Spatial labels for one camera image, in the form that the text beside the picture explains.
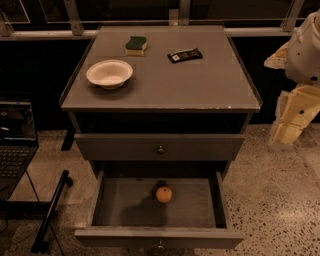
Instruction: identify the grey drawer cabinet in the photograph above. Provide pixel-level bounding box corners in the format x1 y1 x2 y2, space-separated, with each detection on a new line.
59 25 263 256

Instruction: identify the black snack bar wrapper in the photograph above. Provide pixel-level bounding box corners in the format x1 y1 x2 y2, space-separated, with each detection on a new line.
167 48 203 64

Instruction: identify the top drawer knob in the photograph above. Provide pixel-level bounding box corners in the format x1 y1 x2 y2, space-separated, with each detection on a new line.
157 145 165 154

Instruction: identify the metal railing frame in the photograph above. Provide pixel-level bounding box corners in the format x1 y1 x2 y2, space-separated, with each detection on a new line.
0 0 320 38

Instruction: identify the black table leg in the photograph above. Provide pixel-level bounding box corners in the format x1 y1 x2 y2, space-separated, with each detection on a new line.
31 170 73 253

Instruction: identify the black laptop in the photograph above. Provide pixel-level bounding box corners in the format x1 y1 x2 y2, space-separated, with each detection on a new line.
0 92 38 201

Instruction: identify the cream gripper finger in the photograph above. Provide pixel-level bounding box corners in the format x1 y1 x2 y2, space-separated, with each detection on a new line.
273 123 302 145
264 42 289 69

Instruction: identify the white bowl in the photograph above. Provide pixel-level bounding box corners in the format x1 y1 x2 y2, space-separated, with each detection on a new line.
86 60 133 90

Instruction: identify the closed top drawer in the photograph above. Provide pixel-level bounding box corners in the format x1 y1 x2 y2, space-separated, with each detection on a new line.
75 134 244 161

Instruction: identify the green yellow sponge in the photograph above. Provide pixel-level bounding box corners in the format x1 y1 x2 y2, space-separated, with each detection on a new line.
125 36 147 56

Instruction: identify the open middle drawer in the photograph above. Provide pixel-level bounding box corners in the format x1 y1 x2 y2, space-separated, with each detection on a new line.
75 173 244 249

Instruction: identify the middle drawer knob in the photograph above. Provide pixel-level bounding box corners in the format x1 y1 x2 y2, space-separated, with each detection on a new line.
154 242 167 256

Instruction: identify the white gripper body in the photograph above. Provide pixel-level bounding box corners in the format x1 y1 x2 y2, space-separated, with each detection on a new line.
281 84 320 130

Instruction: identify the drawer knob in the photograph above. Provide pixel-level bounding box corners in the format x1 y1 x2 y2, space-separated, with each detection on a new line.
154 242 167 256
157 145 165 154

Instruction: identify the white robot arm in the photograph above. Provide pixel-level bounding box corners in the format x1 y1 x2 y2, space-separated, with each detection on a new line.
264 10 320 145

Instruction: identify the orange fruit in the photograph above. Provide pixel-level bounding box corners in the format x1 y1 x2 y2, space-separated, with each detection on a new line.
156 186 172 203

